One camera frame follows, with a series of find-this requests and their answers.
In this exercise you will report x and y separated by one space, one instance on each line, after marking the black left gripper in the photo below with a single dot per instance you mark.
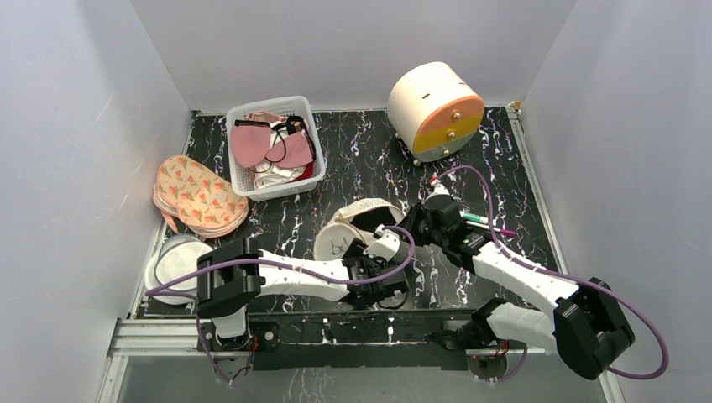
356 251

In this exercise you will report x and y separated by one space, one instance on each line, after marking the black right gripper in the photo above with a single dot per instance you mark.
415 223

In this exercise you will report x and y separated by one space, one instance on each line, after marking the white mesh laundry bag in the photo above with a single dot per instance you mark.
333 240

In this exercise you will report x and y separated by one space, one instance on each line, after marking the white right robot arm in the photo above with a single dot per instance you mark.
584 326

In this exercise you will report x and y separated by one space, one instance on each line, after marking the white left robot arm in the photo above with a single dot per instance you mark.
230 277

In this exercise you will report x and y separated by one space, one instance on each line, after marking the pink bra in basket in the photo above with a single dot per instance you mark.
286 144

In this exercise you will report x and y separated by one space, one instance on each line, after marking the white green marker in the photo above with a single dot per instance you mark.
468 216

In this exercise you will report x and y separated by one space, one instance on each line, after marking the white magenta marker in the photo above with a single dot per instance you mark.
503 232

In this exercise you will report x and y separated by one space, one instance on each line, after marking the cream orange cylindrical machine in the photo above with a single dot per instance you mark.
434 111

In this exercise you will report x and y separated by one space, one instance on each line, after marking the red garment in basket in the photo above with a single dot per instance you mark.
306 174

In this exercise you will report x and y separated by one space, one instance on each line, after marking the white plastic basket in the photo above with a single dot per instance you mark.
265 181

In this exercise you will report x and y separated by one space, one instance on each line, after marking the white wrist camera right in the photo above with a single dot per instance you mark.
439 192

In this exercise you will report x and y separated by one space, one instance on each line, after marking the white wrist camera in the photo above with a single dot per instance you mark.
439 192
386 244

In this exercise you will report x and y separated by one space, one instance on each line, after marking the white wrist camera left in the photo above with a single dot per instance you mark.
386 244

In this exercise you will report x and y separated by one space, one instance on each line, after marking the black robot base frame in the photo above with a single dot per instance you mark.
444 339

